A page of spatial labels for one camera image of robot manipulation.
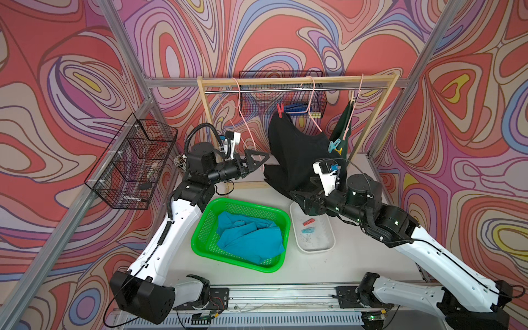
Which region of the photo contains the black wire basket wall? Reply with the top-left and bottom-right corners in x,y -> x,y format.
239,68 -> 327,119
84,114 -> 178,210

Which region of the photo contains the metal hanging rod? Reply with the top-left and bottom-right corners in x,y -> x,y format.
205,86 -> 386,95

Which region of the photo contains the dark green t-shirt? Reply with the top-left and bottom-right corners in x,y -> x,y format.
329,102 -> 351,157

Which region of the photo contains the green plastic basket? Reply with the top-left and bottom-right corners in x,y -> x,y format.
191,198 -> 291,273

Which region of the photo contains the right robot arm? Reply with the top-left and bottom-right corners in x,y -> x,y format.
290,174 -> 515,329

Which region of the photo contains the clear pencil cup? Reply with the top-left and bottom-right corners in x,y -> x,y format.
173,155 -> 187,171

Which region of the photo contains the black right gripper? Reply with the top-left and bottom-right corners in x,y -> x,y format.
291,176 -> 369,226

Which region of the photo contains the blue item in basket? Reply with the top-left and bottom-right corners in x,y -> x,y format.
284,103 -> 308,115

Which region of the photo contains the red plastic clothespin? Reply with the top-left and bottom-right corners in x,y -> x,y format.
302,219 -> 315,227

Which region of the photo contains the black wire basket left wall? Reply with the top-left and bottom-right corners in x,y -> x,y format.
84,114 -> 178,210

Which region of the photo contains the light blue plastic clothespin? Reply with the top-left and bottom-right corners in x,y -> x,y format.
301,227 -> 316,234

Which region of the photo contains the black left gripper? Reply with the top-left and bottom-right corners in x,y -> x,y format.
204,152 -> 268,187

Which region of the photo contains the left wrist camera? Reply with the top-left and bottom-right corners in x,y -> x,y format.
222,131 -> 241,160

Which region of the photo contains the wooden clothes rack frame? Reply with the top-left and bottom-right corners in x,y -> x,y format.
196,72 -> 401,191

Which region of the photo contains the black t-shirt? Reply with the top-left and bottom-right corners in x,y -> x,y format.
264,113 -> 348,201

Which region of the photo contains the teal t-shirt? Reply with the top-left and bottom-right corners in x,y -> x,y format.
217,212 -> 285,265

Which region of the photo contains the pink hanger of black shirt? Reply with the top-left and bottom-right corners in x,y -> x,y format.
294,75 -> 323,133

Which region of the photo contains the pink hanger of green shirt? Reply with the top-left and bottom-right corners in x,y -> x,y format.
342,74 -> 364,141

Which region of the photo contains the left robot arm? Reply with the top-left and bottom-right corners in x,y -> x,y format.
109,123 -> 270,325

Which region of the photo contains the black wire basket back wall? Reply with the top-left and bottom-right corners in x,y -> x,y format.
239,68 -> 327,119

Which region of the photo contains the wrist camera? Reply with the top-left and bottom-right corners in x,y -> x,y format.
222,131 -> 241,160
312,159 -> 340,197

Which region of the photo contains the pink hanger of teal shirt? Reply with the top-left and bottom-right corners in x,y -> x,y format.
218,77 -> 259,151

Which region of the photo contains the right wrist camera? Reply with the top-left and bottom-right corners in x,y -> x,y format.
312,159 -> 340,197

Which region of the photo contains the white plastic tray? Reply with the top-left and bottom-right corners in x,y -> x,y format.
289,202 -> 336,254

